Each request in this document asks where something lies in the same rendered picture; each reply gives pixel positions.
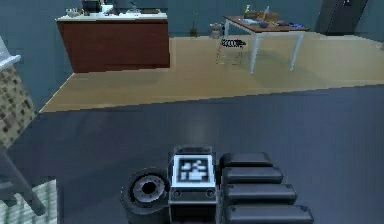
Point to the blue flat object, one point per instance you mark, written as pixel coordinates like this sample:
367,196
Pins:
296,24

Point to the black appliance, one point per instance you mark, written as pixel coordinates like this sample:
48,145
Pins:
91,6

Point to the yellow spray bottle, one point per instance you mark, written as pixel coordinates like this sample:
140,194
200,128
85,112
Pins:
247,10

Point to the patterned beige armchair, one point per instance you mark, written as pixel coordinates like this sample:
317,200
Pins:
13,100

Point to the grey bin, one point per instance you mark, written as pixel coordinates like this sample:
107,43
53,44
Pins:
216,31

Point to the brown bottle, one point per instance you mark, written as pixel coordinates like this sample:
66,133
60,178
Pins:
193,30

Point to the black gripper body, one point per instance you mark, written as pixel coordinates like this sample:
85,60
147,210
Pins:
146,193

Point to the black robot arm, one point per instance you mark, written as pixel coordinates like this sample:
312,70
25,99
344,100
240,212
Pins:
250,186

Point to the brown table white legs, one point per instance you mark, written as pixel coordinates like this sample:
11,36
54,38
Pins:
266,30

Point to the dark room door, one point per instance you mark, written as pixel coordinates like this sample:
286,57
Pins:
343,16

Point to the brown kitchen counter white top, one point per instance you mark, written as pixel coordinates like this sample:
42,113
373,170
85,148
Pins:
115,41

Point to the grey metal stand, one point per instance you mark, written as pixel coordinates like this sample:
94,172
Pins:
16,183

